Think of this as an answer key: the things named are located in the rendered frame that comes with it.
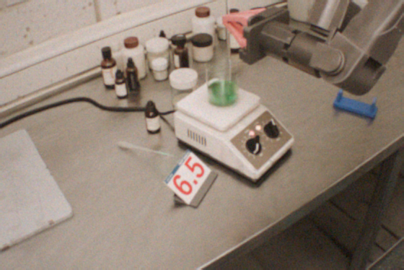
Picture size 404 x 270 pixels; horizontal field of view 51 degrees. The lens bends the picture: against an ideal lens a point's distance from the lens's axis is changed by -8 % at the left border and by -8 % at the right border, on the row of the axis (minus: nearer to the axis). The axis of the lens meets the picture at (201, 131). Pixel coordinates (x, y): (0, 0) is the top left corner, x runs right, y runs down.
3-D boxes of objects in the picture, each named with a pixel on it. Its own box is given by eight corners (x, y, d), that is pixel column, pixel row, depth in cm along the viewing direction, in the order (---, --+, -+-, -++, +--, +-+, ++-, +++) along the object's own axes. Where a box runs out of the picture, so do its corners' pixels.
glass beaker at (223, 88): (222, 117, 84) (221, 77, 79) (199, 102, 88) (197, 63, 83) (249, 101, 88) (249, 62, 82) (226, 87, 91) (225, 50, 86)
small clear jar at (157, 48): (143, 64, 117) (141, 42, 112) (163, 57, 119) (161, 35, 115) (154, 73, 113) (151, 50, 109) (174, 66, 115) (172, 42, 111)
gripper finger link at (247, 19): (212, 5, 73) (257, 22, 68) (241, -7, 77) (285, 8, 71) (213, 41, 77) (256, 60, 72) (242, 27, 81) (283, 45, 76)
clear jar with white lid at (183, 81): (171, 114, 99) (167, 83, 94) (173, 98, 104) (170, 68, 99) (199, 114, 99) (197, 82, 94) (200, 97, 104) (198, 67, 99)
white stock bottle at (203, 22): (214, 50, 120) (213, 14, 113) (192, 50, 121) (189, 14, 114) (216, 40, 125) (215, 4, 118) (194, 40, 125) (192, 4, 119)
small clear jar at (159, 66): (172, 76, 111) (170, 61, 109) (160, 83, 109) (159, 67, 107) (161, 71, 114) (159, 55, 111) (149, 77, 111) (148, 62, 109)
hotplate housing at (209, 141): (294, 147, 89) (298, 115, 84) (255, 185, 82) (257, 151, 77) (208, 105, 101) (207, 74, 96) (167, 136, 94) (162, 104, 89)
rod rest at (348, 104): (377, 110, 97) (380, 97, 95) (374, 118, 95) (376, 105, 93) (336, 98, 102) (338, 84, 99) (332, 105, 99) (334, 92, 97)
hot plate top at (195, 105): (262, 101, 88) (262, 97, 88) (223, 133, 81) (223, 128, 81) (214, 80, 95) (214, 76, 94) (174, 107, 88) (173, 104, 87)
